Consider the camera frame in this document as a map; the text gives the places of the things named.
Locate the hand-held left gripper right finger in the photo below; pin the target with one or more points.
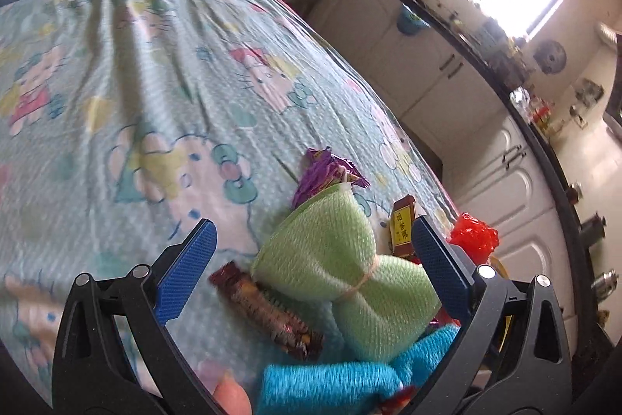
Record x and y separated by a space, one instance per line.
437 264

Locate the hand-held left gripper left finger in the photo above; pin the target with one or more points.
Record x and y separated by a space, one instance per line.
187 269

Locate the red plastic wrapper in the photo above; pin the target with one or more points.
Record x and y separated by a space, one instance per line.
474 235

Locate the orange brown packet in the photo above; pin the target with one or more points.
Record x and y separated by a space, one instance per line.
401 225

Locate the brown snack bar wrapper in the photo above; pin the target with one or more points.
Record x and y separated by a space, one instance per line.
262 308

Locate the green cloth bundle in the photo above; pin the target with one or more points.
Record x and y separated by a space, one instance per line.
320 249

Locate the purple candy wrapper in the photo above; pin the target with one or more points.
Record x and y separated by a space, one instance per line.
320 174

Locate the blue knitted cloth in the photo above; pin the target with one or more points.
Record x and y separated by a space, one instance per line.
316 386

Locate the person's left hand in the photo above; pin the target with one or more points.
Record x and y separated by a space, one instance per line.
233 398

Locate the black kitchen countertop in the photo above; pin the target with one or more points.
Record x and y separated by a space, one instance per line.
563 181

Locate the dark glass jar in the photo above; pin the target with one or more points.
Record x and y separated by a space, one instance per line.
575 193

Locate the steel cup with lid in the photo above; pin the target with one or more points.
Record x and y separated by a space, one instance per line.
594 228

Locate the steel kettle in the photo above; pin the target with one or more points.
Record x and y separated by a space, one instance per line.
605 283

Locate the clear plastic bag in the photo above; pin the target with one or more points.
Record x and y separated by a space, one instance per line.
519 98

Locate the red sauce bottles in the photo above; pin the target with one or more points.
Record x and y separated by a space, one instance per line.
543 111

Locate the cartoon cat printed blanket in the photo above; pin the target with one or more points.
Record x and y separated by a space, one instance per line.
146 79

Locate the white kitchen cabinets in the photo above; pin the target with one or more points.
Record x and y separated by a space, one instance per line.
437 70

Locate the blue hanging bin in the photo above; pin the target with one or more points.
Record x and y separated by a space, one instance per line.
410 21

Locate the wall utensil rack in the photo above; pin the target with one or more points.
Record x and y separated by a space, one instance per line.
588 94

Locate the round wall vent fan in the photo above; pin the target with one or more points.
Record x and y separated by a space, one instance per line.
550 57

